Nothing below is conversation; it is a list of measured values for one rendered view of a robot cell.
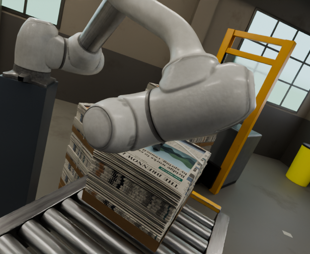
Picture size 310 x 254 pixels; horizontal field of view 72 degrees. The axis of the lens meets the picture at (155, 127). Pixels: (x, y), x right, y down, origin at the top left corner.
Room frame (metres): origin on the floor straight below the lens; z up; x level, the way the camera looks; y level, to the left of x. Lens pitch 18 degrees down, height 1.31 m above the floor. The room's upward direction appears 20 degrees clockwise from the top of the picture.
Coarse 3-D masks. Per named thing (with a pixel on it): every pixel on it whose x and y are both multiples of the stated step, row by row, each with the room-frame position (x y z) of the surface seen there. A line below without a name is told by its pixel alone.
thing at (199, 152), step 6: (174, 144) 0.73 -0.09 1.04; (186, 144) 0.78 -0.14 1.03; (192, 144) 0.82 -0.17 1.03; (192, 150) 0.74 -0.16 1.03; (198, 150) 0.77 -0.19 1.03; (204, 150) 0.81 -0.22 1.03; (198, 156) 0.70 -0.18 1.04; (204, 156) 0.73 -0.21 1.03; (204, 162) 0.68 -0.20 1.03; (192, 186) 0.73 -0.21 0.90
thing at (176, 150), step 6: (168, 144) 0.70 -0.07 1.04; (168, 150) 0.65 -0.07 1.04; (174, 150) 0.67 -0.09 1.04; (180, 150) 0.69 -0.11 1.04; (180, 156) 0.64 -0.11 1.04; (186, 156) 0.65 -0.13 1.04; (192, 156) 0.67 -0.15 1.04; (192, 162) 0.62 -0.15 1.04; (198, 162) 0.65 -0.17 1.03; (198, 174) 0.66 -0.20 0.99
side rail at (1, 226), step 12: (84, 180) 0.67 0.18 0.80; (60, 192) 0.57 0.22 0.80; (72, 192) 0.59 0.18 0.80; (36, 204) 0.49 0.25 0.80; (48, 204) 0.51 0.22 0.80; (60, 204) 0.54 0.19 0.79; (12, 216) 0.43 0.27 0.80; (24, 216) 0.44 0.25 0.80; (36, 216) 0.46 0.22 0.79; (0, 228) 0.38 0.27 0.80; (12, 228) 0.40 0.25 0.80
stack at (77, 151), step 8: (80, 104) 1.39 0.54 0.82; (88, 104) 1.42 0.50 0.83; (80, 112) 1.37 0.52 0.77; (80, 120) 1.36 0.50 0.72; (80, 128) 1.33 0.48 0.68; (72, 136) 1.38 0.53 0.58; (72, 144) 1.37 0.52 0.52; (80, 144) 1.30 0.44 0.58; (72, 152) 1.34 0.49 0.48; (80, 152) 1.28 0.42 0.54; (88, 152) 1.22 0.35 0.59; (72, 160) 1.34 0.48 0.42; (80, 160) 1.27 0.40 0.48; (88, 160) 1.21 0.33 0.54; (64, 168) 1.40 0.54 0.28; (72, 168) 1.32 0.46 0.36; (80, 168) 1.25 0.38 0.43; (88, 168) 1.20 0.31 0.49; (64, 176) 1.38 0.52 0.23; (72, 176) 1.30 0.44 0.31
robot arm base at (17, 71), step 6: (18, 66) 0.91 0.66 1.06; (6, 72) 0.89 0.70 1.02; (12, 72) 0.91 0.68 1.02; (18, 72) 0.91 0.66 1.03; (24, 72) 0.91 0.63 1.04; (30, 72) 0.92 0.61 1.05; (36, 72) 0.93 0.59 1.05; (12, 78) 0.89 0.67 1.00; (18, 78) 0.87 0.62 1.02; (24, 78) 0.87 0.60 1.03; (30, 78) 0.91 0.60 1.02; (36, 78) 0.93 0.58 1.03; (42, 78) 0.96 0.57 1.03; (48, 78) 0.99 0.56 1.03; (54, 78) 1.08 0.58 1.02; (36, 84) 0.92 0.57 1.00; (42, 84) 0.92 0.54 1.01; (48, 84) 0.99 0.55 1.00
